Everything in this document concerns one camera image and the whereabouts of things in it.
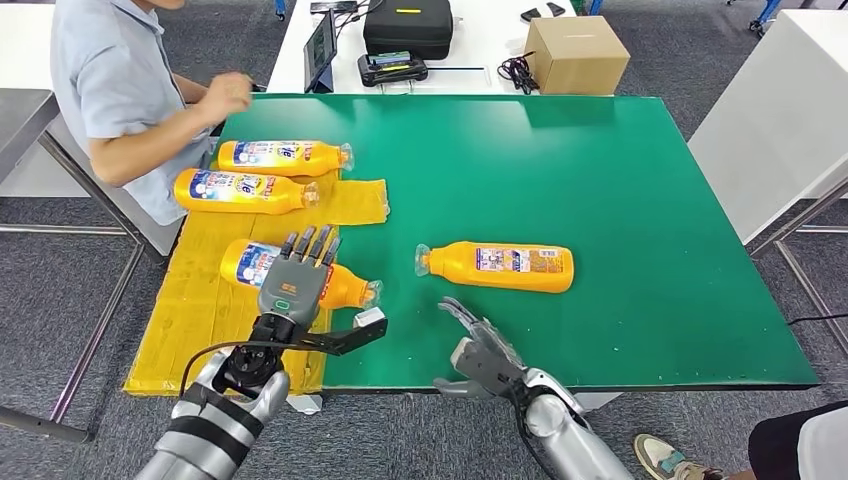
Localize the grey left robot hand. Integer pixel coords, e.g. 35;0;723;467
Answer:
256;225;343;331

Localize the person's hand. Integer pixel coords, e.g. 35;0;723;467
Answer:
198;71;255;124

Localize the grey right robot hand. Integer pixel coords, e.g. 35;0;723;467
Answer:
433;296;529;401

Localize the orange detergent bottle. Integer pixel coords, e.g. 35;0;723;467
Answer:
219;238;384;311
173;168;322;216
216;139;356;178
414;241;576;295

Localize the yellow taped cardboard mat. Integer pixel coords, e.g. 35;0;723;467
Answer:
123;173;391;397

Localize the black tablet on stand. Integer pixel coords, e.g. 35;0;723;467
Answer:
303;10;339;95

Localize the seated person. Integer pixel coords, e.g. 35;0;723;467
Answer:
49;0;255;227

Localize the black handheld controller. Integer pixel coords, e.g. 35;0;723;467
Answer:
357;51;429;88

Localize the black carrying case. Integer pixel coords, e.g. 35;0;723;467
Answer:
362;0;454;62

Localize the white side table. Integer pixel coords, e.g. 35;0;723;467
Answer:
0;6;188;260
686;8;848;246

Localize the person's white shoe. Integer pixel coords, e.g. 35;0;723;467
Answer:
633;433;726;480

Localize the white work table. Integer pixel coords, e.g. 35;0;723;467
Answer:
266;0;599;96

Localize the brown cardboard box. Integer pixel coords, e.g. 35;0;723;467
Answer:
523;15;631;96

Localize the person in black shorts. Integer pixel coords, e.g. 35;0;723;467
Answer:
633;400;848;480

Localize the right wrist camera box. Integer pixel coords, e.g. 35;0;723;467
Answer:
449;336;525;397

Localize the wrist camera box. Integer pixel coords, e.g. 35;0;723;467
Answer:
449;336;525;397
291;306;389;358

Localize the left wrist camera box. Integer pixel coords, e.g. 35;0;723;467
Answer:
291;306;389;358

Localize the steel table frame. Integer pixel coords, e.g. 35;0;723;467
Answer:
745;175;848;356
0;132;150;445

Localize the black coiled cable bundle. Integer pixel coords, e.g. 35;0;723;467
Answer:
496;52;540;95

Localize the black floor cable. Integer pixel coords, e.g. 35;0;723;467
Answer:
786;311;848;326

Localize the blue trolley frame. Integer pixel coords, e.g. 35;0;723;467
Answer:
727;0;784;34

